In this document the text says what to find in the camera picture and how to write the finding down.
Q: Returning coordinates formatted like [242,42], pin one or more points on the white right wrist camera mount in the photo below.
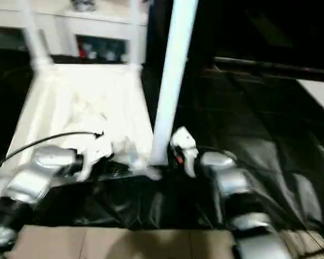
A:
[185,140]

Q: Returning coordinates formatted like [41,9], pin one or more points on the black bar with red light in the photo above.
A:
[272,66]

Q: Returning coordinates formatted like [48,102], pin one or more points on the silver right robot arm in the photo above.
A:
[226,172]

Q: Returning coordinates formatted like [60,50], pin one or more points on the white cabinet with glass doors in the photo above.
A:
[97,24]

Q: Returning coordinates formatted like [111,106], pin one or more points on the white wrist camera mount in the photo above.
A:
[185,140]
[97,151]

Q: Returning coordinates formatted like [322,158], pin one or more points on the white patterned jar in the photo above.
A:
[109,55]

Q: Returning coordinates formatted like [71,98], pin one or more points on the black mat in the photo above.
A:
[245,135]

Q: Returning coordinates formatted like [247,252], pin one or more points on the white plastic table top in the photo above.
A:
[70,108]

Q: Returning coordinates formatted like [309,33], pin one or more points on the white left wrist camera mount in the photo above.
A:
[97,151]

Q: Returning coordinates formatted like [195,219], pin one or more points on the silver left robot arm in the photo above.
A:
[29,175]

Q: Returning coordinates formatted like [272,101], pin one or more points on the dark object on cabinet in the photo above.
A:
[83,5]

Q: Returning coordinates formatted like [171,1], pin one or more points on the flat white board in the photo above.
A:
[321,97]

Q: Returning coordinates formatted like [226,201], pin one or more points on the red bottle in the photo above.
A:
[82,51]

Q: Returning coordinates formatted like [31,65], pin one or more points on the small white cup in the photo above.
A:
[91,55]
[123,57]

